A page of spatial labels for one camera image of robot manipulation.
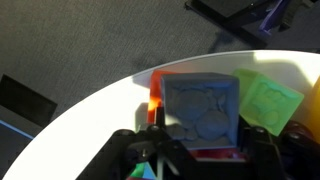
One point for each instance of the light green soft block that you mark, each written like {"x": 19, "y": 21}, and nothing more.
{"x": 265, "y": 102}

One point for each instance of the black equipment base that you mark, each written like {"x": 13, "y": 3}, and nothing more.
{"x": 273, "y": 14}

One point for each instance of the yellow banana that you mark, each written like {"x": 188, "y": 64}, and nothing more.
{"x": 313, "y": 116}

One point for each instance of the black floor mat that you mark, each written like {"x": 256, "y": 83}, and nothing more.
{"x": 26, "y": 102}

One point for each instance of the gray soft block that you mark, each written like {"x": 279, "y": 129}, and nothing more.
{"x": 201, "y": 109}

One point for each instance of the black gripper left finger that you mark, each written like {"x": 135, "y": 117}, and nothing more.
{"x": 159, "y": 117}

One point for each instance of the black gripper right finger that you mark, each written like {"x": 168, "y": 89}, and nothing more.
{"x": 243, "y": 128}

